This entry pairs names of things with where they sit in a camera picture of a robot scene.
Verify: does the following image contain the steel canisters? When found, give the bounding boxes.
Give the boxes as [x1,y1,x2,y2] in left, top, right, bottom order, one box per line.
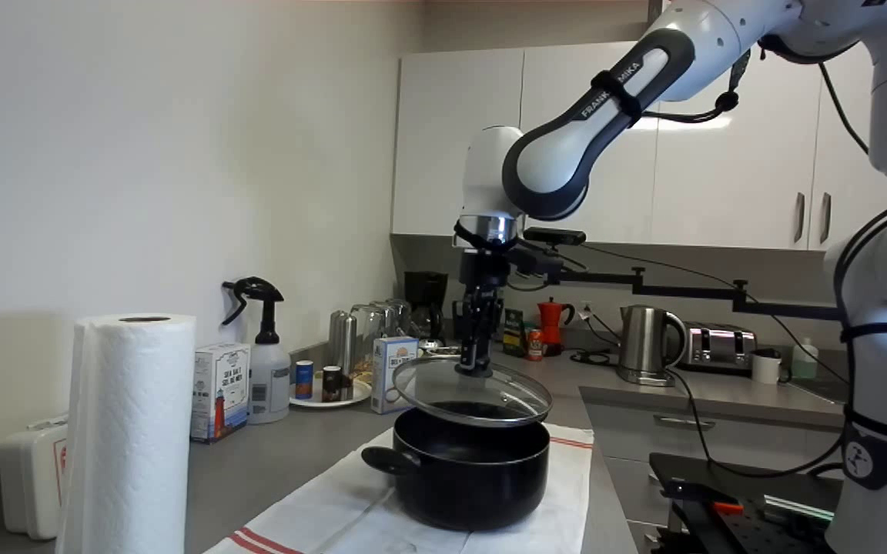
[330,299,410,378]

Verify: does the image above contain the spray bottle with black trigger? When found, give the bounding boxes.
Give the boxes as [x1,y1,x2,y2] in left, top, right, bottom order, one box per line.
[217,275,293,424]

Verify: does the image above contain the white towel with red stripes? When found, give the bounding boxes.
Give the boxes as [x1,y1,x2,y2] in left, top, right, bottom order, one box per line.
[202,422,596,554]

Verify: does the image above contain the white box with red print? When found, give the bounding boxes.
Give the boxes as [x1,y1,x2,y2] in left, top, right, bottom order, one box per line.
[191,342,253,448]

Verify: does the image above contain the stainless steel kettle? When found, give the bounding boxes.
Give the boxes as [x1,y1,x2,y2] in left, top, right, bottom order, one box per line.
[615,302,689,388]

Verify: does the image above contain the black cooking pot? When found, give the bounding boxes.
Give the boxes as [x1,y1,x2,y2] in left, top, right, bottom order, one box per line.
[359,400,553,535]

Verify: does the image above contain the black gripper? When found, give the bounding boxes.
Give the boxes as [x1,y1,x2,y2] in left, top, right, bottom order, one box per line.
[456,241,516,378]

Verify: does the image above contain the red moka pot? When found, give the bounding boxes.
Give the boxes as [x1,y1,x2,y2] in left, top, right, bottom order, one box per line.
[535,296,575,356]

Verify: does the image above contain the black device with orange button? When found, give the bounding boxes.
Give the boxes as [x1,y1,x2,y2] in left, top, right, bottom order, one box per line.
[646,451,845,554]

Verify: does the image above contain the pale green bottle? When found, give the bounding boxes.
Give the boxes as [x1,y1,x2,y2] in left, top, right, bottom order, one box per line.
[789,335,822,388]

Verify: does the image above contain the spice jar with blue label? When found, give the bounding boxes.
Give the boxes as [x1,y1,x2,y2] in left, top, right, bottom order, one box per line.
[293,356,318,405]

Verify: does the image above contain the white plate under jars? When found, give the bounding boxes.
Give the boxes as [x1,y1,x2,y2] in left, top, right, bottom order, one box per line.
[287,378,376,413]

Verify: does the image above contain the silver toaster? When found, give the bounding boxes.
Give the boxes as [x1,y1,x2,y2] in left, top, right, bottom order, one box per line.
[685,323,760,377]

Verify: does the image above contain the white napkin container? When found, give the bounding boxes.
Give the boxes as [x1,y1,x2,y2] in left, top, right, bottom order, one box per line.
[0,417,72,544]

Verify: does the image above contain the white cabinet door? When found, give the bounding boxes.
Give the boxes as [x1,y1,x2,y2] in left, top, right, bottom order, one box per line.
[510,39,664,246]
[807,42,887,250]
[579,57,822,253]
[392,48,526,241]

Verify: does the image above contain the white cup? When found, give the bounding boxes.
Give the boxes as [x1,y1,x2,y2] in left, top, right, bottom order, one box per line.
[748,351,782,388]

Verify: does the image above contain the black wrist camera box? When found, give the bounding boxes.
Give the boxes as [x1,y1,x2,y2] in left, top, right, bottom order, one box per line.
[509,241,574,283]

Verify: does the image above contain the dark spice jar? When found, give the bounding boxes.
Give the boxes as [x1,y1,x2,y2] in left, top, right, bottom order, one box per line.
[320,365,351,405]

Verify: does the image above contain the glass lid with black knob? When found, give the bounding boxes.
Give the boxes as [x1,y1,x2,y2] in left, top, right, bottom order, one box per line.
[392,351,553,432]

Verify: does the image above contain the white paper towel roll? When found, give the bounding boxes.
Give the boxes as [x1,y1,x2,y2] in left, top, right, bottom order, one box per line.
[55,311,200,554]

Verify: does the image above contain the black coffee machine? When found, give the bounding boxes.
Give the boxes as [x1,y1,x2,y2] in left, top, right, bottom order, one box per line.
[400,269,454,344]

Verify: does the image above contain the white and blue carton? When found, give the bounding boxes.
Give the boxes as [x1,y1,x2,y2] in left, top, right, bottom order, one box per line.
[365,335,421,417]

